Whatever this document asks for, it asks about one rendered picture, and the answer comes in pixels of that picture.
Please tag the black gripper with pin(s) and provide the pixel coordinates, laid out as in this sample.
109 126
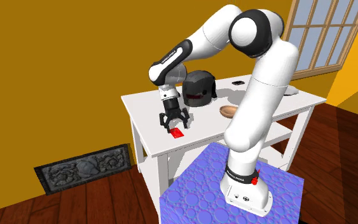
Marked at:
172 108

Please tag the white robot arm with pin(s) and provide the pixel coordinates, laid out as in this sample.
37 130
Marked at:
268 93

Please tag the red flat card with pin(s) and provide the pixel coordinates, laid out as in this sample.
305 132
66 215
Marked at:
176 133

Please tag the white table with shelf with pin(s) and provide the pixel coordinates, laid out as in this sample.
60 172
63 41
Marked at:
203 127

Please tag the black rounded appliance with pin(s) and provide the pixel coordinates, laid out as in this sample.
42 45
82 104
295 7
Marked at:
197 85

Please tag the brown wooden bowl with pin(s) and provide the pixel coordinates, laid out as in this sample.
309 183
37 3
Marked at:
227 111

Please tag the small black flat object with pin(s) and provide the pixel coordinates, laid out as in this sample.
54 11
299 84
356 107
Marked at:
238 82

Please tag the purple bubble-patterned robot stand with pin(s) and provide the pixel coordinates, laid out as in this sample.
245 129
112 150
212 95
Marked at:
194 192

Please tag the grey carved relief panel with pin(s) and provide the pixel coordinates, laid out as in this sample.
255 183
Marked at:
84 169

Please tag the white rounded object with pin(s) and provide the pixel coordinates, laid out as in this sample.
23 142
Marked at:
291 90

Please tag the wooden-framed window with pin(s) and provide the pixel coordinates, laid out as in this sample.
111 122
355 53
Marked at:
321 34

